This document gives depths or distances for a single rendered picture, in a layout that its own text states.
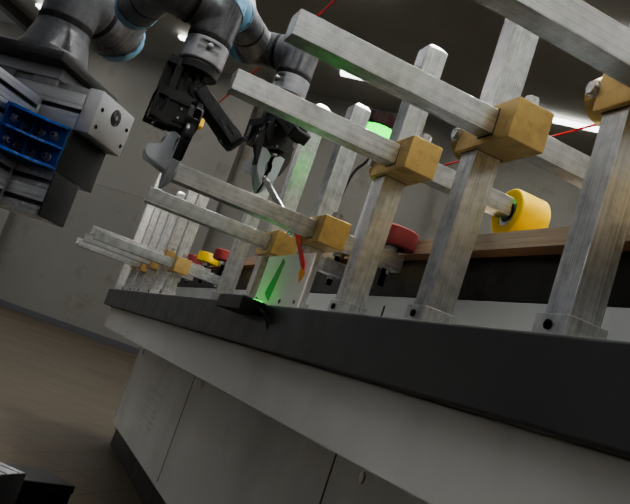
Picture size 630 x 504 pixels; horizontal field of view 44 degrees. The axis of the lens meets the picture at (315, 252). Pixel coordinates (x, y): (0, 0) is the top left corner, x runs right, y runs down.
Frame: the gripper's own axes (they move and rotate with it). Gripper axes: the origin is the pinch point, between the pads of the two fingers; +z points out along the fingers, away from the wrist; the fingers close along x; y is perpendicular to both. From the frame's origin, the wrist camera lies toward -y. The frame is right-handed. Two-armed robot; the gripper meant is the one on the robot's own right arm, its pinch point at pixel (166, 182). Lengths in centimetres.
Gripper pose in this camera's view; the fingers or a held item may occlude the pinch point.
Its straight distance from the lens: 130.8
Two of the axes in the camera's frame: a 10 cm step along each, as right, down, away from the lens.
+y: -8.7, -3.7, -3.2
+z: -3.3, 9.3, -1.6
